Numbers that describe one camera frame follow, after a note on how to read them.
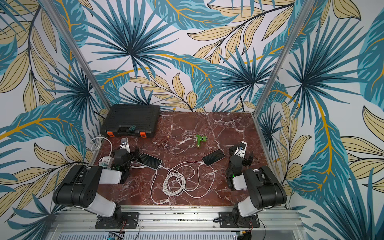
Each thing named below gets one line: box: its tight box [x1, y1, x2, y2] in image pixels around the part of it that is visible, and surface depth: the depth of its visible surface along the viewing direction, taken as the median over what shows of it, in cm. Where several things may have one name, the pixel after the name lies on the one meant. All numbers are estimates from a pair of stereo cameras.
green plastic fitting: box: [196, 134, 208, 149], surface depth 104 cm
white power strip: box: [98, 156, 114, 168], surface depth 92 cm
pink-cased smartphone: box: [201, 148, 226, 167], surface depth 96 cm
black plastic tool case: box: [100, 104, 160, 138], surface depth 107 cm
